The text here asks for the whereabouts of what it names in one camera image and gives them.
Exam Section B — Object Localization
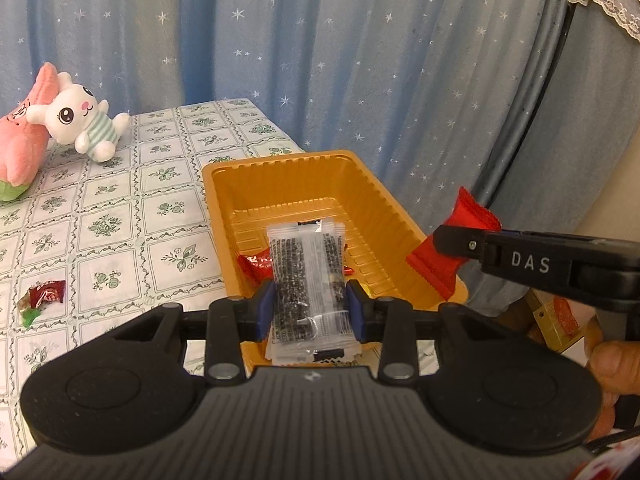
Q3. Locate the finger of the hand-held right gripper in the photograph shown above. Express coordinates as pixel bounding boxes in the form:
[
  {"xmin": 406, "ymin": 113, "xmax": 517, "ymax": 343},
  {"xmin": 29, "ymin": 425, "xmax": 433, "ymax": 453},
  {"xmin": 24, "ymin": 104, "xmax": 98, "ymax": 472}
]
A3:
[{"xmin": 432, "ymin": 224, "xmax": 501, "ymax": 276}]

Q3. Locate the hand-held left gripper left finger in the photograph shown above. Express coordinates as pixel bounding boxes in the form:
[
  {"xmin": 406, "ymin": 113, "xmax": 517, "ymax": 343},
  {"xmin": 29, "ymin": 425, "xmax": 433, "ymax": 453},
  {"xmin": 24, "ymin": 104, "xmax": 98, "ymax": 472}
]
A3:
[{"xmin": 111, "ymin": 280, "xmax": 276, "ymax": 386}]

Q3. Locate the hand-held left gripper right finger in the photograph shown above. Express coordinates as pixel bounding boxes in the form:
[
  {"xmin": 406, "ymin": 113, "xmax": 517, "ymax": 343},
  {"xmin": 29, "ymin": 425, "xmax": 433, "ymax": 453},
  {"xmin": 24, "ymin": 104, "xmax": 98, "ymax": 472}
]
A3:
[{"xmin": 345, "ymin": 280, "xmax": 521, "ymax": 386}]

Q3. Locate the large bright red snack packet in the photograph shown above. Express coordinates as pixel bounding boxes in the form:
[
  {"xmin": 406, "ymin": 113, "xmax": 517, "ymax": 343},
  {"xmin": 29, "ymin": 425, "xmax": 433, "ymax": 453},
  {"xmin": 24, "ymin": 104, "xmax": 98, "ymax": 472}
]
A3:
[{"xmin": 406, "ymin": 186, "xmax": 502, "ymax": 303}]

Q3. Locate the red twisted candy wrapper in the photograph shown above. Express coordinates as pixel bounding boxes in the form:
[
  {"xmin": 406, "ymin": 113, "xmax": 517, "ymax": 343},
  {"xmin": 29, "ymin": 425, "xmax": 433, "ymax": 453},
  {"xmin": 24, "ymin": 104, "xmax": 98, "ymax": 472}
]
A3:
[{"xmin": 236, "ymin": 247, "xmax": 276, "ymax": 286}]

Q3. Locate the clear packet of dark snack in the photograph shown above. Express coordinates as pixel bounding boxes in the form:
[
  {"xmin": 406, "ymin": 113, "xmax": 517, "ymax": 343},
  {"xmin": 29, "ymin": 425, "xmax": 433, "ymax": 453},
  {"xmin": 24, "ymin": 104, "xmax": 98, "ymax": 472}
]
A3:
[{"xmin": 265, "ymin": 217, "xmax": 363, "ymax": 366}]

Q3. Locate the orange plastic tray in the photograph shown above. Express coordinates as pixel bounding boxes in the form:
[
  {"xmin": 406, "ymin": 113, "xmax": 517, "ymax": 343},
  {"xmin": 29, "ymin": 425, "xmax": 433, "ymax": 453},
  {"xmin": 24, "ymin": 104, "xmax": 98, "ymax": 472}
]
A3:
[{"xmin": 201, "ymin": 149, "xmax": 470, "ymax": 368}]

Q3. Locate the person's right hand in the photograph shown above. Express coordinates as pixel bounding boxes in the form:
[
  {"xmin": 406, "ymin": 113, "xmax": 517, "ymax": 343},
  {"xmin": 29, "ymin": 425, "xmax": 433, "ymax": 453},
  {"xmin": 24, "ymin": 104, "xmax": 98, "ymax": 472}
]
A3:
[{"xmin": 585, "ymin": 317, "xmax": 628, "ymax": 434}]

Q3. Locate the gold and red box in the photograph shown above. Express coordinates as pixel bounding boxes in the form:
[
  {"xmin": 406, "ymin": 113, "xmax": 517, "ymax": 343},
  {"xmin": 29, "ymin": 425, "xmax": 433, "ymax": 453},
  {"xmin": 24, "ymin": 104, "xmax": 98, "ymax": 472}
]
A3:
[{"xmin": 525, "ymin": 292, "xmax": 596, "ymax": 356}]

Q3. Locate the grey lace-trimmed curtain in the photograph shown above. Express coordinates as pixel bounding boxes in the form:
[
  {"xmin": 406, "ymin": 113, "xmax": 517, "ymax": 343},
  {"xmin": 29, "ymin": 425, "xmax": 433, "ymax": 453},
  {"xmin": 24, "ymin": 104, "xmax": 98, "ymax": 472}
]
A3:
[{"xmin": 475, "ymin": 0, "xmax": 640, "ymax": 321}]

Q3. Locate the red and white printed cloth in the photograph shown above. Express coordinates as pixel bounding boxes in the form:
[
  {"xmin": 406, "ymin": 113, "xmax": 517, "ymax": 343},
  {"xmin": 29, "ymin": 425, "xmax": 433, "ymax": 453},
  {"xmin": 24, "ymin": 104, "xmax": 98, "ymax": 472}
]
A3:
[{"xmin": 570, "ymin": 442, "xmax": 636, "ymax": 480}]

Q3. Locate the dark red snack packet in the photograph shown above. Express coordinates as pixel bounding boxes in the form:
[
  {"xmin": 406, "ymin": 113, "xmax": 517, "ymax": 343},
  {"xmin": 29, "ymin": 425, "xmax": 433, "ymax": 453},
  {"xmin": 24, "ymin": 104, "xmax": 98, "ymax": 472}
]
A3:
[{"xmin": 27, "ymin": 280, "xmax": 67, "ymax": 308}]

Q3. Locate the blue star-print curtain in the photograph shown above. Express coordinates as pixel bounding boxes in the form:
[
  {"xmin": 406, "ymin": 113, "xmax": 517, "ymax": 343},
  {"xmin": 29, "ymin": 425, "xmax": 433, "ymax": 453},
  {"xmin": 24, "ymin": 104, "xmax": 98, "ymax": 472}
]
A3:
[{"xmin": 0, "ymin": 0, "xmax": 576, "ymax": 201}]

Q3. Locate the white bunny plush toy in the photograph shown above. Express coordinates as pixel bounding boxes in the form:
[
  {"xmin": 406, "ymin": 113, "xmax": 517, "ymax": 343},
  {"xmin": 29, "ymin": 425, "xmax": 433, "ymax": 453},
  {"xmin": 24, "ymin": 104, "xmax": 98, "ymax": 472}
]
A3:
[{"xmin": 26, "ymin": 72, "xmax": 131, "ymax": 163}]

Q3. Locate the pink star plush toy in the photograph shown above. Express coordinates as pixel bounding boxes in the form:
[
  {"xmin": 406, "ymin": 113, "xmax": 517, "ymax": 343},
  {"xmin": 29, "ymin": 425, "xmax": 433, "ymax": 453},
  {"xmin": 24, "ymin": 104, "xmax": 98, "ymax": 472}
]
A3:
[{"xmin": 0, "ymin": 62, "xmax": 61, "ymax": 203}]

